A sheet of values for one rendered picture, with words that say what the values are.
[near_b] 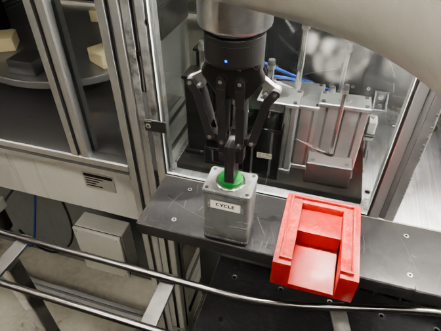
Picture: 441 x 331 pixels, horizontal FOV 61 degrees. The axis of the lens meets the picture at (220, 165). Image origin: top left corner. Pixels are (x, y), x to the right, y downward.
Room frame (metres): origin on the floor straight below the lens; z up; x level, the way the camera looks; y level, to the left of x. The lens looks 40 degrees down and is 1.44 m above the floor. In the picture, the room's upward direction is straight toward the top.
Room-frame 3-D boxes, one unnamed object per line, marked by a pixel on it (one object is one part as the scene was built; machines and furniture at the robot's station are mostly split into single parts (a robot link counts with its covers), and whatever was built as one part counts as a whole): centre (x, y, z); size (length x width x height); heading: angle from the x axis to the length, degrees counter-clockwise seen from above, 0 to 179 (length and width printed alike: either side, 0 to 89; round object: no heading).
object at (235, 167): (0.44, -0.02, 1.07); 0.03 x 0.01 x 0.07; 163
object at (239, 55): (0.45, -0.02, 1.23); 0.08 x 0.07 x 0.09; 73
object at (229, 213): (0.45, -0.02, 0.97); 0.08 x 0.08 x 0.12; 73
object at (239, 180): (0.45, -0.02, 1.03); 0.04 x 0.04 x 0.02
